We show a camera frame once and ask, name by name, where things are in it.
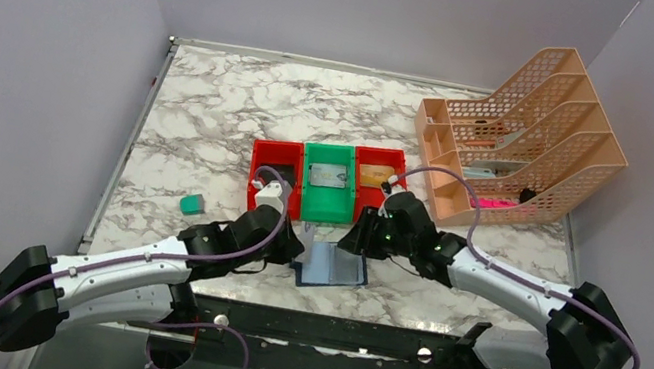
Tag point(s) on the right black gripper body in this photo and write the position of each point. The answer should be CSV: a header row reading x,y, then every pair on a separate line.
x,y
387,242

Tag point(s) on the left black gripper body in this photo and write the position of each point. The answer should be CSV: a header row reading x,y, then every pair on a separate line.
x,y
279,250

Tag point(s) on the navy blue card holder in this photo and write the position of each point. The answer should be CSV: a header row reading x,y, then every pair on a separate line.
x,y
325,264

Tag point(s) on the silver card from holder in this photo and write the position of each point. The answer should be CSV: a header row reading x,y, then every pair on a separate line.
x,y
323,175

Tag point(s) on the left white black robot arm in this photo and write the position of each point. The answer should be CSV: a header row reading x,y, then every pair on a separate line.
x,y
41,294

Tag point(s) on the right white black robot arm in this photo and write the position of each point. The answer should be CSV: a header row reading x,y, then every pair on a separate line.
x,y
580,327

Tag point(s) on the black card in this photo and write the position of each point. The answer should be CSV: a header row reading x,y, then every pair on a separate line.
x,y
274,172

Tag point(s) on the red bin with black card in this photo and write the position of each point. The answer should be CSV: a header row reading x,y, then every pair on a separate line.
x,y
286,158

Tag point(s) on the green plastic bin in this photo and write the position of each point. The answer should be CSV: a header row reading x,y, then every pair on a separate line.
x,y
328,190

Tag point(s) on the pink highlighter marker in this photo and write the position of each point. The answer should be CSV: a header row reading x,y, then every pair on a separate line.
x,y
484,203

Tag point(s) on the silver gray item in organizer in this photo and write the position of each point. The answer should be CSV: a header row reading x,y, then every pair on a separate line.
x,y
491,169

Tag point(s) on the small teal eraser block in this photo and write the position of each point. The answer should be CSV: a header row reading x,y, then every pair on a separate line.
x,y
192,204

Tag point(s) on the black clip in organizer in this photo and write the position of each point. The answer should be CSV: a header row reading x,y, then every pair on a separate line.
x,y
526,195

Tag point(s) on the peach plastic file organizer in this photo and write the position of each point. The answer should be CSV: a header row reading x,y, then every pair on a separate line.
x,y
547,115

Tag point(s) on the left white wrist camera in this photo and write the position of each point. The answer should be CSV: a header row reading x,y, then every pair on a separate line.
x,y
270,194

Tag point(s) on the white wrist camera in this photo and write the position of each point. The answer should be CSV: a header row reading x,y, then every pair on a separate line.
x,y
270,194
390,186

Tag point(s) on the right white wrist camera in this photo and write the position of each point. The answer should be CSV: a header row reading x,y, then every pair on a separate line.
x,y
390,186

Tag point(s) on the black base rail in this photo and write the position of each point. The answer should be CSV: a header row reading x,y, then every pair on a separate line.
x,y
224,331

